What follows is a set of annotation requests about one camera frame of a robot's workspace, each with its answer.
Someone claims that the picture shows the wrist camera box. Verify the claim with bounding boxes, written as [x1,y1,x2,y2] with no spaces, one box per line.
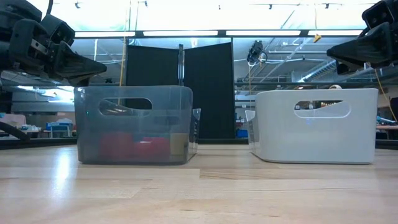
[361,0,398,29]
[39,14,76,47]

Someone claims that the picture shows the black curved cable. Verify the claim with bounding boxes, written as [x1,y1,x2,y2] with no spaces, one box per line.
[0,121,32,141]

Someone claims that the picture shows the black hanging ceiling device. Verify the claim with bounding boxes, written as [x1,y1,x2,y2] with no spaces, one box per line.
[247,40,269,68]

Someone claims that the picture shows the silver ventilation duct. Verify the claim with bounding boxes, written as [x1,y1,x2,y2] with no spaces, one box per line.
[298,58,338,84]

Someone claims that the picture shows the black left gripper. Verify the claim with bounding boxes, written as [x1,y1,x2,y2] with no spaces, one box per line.
[0,17,108,88]

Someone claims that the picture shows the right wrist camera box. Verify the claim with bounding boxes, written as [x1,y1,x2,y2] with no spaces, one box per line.
[361,0,398,29]

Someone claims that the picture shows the silver divider hinge post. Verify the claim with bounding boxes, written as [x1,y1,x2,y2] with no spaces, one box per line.
[178,43,186,86]

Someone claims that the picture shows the yellow cube block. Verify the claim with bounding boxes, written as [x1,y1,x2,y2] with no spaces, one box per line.
[169,133,189,156]

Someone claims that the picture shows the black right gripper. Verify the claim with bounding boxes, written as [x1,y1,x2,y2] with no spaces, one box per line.
[326,21,398,76]

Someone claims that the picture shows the black room divider panel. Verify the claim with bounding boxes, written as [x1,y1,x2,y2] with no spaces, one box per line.
[183,42,236,140]
[126,45,182,110]

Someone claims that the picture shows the dark translucent plastic bin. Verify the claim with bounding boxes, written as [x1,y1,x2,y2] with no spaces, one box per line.
[73,85,201,165]

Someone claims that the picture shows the blue storage crate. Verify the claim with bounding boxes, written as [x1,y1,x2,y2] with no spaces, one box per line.
[45,119,74,137]

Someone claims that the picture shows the white plastic bin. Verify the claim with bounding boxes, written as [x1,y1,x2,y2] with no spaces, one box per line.
[245,88,379,165]

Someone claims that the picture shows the yellow hanging cable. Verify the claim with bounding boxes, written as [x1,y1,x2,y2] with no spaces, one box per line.
[119,0,128,105]

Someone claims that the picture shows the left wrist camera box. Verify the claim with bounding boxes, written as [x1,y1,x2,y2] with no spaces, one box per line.
[39,14,76,47]

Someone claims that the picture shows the black overhead beam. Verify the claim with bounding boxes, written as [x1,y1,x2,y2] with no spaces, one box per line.
[73,29,364,40]

